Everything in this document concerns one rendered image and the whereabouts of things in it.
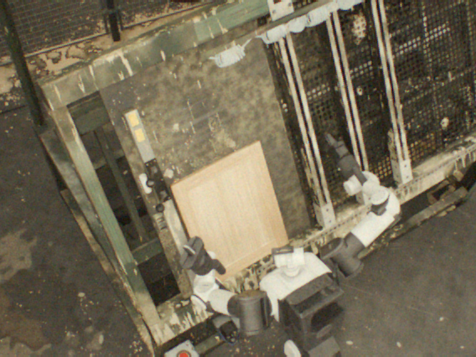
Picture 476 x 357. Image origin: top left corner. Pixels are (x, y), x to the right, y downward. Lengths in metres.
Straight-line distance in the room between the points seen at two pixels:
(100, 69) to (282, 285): 1.06
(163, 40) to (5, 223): 2.21
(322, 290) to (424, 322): 1.65
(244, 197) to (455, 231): 1.85
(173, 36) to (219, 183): 0.71
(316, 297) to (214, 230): 0.64
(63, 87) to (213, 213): 0.91
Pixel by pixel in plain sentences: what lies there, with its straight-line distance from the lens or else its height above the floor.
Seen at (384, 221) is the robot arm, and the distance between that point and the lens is 2.83.
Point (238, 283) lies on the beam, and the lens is 3.21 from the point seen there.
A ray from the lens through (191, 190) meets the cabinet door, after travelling 2.93.
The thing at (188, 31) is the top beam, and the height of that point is 1.91.
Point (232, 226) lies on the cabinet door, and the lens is 3.10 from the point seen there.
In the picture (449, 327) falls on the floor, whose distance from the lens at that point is 4.29.
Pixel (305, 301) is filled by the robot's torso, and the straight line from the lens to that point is 2.65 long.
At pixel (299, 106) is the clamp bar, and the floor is 1.44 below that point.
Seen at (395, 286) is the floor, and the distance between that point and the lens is 4.29.
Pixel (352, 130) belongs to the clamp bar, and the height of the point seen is 1.28.
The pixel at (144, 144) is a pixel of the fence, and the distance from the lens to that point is 2.74.
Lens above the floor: 3.87
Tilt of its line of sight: 60 degrees down
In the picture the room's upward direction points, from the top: 4 degrees clockwise
